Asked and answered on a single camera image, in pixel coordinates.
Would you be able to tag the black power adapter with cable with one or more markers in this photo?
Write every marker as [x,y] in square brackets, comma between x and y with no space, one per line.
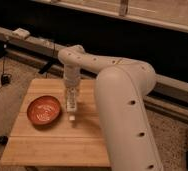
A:
[5,78]

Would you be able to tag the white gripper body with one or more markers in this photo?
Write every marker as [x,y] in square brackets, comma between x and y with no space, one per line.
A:
[71,76]

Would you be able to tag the red ceramic bowl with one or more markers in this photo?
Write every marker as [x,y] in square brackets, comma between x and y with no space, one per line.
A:
[43,110]

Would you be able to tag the long wooden beam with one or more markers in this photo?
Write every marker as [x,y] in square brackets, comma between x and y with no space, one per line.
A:
[77,57]

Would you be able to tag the small white box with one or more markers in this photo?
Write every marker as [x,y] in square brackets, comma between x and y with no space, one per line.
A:
[21,33]

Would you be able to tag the wooden table board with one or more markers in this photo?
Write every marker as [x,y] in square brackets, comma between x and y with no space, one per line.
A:
[61,143]

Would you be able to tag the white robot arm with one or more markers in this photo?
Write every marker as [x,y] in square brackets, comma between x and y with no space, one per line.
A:
[120,86]

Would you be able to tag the clear plastic bottle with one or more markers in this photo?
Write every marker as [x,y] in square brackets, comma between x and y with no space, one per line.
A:
[71,103]

